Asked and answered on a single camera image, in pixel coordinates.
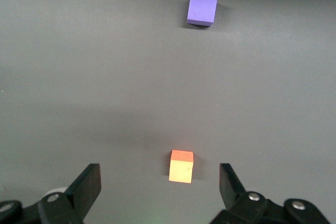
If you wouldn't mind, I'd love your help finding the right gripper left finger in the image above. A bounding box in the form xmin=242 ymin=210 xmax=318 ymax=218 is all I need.
xmin=0 ymin=163 xmax=102 ymax=224

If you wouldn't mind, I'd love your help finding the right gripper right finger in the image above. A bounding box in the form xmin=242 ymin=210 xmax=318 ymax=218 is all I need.
xmin=209 ymin=163 xmax=332 ymax=224

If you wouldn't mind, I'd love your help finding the orange foam block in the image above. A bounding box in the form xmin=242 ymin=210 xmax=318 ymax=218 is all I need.
xmin=168 ymin=150 xmax=195 ymax=184

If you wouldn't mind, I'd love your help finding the purple foam block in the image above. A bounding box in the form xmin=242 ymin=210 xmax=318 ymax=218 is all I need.
xmin=186 ymin=0 xmax=219 ymax=27

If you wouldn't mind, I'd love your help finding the dark grey table mat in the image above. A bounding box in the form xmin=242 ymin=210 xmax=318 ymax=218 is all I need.
xmin=0 ymin=0 xmax=336 ymax=224

